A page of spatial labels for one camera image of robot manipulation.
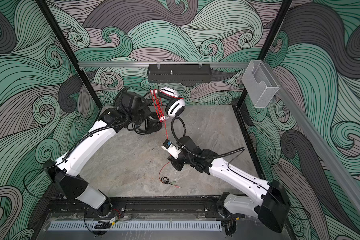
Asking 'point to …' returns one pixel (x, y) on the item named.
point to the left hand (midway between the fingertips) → (152, 108)
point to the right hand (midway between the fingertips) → (169, 158)
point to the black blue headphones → (153, 124)
